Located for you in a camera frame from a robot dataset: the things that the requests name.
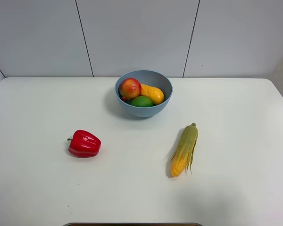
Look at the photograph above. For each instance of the green lime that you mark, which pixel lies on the green lime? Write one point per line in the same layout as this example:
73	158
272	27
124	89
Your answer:
142	101

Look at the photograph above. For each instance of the yellow orange mango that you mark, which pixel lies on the yellow orange mango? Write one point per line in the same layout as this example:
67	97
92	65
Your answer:
155	94

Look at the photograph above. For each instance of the red yellow pomegranate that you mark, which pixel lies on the red yellow pomegranate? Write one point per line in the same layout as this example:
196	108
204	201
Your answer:
129	89

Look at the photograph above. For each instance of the blue plastic bowl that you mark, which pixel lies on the blue plastic bowl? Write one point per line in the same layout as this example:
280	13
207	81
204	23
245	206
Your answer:
149	78

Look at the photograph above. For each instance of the corn cob with husk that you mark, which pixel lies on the corn cob with husk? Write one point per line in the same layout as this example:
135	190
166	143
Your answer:
182	158

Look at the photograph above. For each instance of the red bell pepper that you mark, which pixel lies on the red bell pepper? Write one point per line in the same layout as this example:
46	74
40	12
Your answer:
84	144

